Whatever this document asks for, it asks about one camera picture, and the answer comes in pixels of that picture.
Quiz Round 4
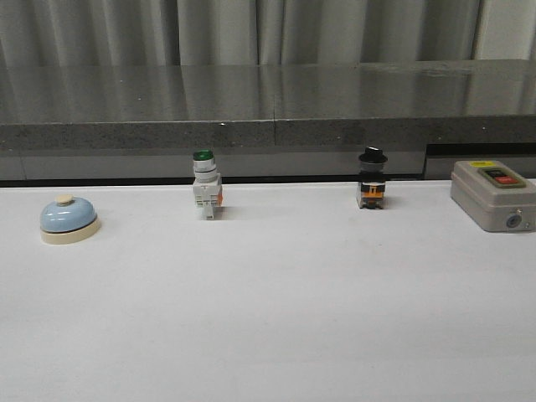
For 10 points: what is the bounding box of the blue cream call bell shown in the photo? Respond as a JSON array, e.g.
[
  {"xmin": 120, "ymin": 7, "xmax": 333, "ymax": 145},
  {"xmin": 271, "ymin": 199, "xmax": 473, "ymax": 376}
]
[{"xmin": 39, "ymin": 194, "xmax": 101, "ymax": 245}]

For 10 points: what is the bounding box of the grey stone counter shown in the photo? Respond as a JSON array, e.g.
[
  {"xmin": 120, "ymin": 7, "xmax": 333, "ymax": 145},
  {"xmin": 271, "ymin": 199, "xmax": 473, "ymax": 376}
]
[{"xmin": 1, "ymin": 60, "xmax": 535, "ymax": 183}]

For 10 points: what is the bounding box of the grey push button box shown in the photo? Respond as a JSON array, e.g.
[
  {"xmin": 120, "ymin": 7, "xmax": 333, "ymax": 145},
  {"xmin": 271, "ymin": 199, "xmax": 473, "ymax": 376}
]
[{"xmin": 451, "ymin": 160, "xmax": 535, "ymax": 232}]

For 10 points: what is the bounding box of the grey curtain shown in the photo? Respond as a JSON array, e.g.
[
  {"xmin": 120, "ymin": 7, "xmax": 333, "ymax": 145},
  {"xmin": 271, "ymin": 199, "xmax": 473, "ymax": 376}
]
[{"xmin": 1, "ymin": 1, "xmax": 481, "ymax": 68}]

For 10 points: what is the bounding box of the green push button switch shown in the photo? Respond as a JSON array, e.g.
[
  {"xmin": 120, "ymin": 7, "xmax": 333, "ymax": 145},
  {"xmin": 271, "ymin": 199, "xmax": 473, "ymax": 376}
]
[{"xmin": 193, "ymin": 149, "xmax": 223, "ymax": 219}]

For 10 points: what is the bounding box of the black selector knob switch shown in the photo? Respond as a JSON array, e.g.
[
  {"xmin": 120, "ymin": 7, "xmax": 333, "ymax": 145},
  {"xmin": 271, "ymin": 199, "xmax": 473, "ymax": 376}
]
[{"xmin": 357, "ymin": 147, "xmax": 388, "ymax": 209}]

